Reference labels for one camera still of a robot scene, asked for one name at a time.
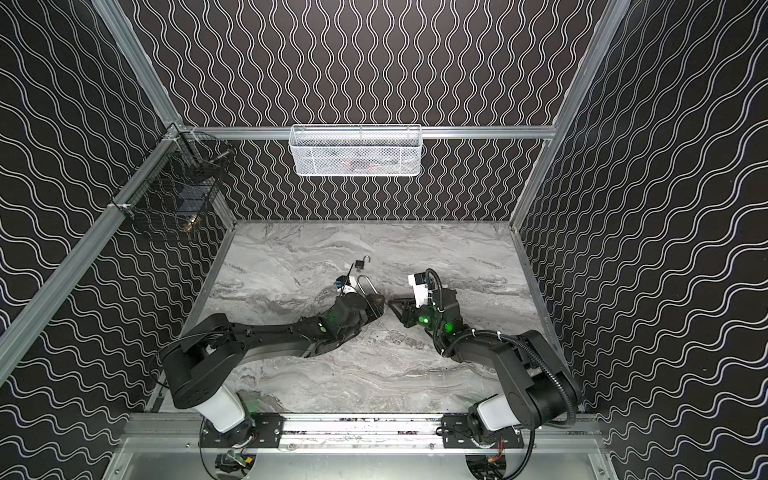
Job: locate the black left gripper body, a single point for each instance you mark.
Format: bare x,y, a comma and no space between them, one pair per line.
367,303

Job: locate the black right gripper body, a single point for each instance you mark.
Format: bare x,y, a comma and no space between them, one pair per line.
414,309

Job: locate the brass padlock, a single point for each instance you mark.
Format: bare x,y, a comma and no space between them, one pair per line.
365,285

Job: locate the small black padlock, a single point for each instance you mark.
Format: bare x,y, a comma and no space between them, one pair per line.
359,265

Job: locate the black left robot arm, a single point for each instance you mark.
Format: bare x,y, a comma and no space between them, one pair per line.
198,363

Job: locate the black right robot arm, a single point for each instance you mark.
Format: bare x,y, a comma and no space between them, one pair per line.
536,384

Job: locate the aluminium back crossbar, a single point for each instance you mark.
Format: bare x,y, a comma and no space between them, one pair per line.
496,132

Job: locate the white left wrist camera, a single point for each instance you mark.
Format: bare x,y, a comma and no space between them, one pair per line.
346,284

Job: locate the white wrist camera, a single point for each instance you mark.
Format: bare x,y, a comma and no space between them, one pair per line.
422,292
346,284

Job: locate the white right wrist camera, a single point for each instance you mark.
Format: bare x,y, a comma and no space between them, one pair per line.
422,292

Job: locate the white mesh wall basket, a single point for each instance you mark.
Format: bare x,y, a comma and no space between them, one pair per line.
356,156

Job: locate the black wire wall basket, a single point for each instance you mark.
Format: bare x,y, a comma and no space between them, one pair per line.
175,202

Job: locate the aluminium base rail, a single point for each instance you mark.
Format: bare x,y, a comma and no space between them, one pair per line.
425,433

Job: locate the aluminium left side rail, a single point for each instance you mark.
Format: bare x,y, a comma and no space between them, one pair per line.
36,315

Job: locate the aluminium right corner post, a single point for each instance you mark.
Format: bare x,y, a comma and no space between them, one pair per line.
611,19

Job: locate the aluminium corner frame post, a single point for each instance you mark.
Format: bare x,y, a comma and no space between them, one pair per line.
128,43

